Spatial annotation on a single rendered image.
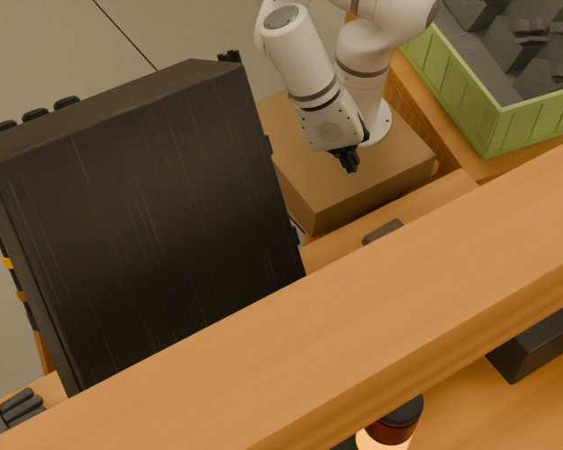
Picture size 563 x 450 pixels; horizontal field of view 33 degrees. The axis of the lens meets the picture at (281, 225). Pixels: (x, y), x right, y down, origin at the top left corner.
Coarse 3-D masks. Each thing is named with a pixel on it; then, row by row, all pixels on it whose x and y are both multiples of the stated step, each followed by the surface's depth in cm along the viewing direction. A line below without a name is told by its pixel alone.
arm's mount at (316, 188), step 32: (288, 128) 214; (288, 160) 208; (320, 160) 209; (384, 160) 211; (416, 160) 212; (288, 192) 208; (320, 192) 204; (352, 192) 204; (384, 192) 211; (320, 224) 205
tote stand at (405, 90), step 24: (408, 72) 250; (384, 96) 259; (408, 96) 246; (432, 96) 245; (408, 120) 250; (432, 120) 240; (432, 144) 241; (456, 144) 235; (552, 144) 238; (456, 168) 233; (480, 168) 231; (504, 168) 231
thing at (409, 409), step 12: (420, 396) 86; (408, 408) 85; (420, 408) 85; (384, 420) 84; (396, 420) 84; (408, 420) 84; (372, 432) 87; (384, 432) 86; (396, 432) 85; (408, 432) 86; (384, 444) 87; (396, 444) 87
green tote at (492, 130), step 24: (432, 24) 236; (408, 48) 250; (432, 48) 239; (432, 72) 243; (456, 72) 232; (456, 96) 235; (480, 96) 225; (552, 96) 223; (456, 120) 238; (480, 120) 227; (504, 120) 223; (528, 120) 227; (552, 120) 232; (480, 144) 231; (504, 144) 231; (528, 144) 236
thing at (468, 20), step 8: (448, 0) 257; (456, 0) 255; (464, 0) 252; (472, 0) 250; (448, 8) 257; (456, 8) 255; (464, 8) 252; (472, 8) 250; (480, 8) 248; (488, 8) 248; (496, 8) 249; (456, 16) 255; (464, 16) 252; (472, 16) 250; (480, 16) 249; (488, 16) 250; (464, 24) 252; (472, 24) 250; (480, 24) 252; (488, 24) 253
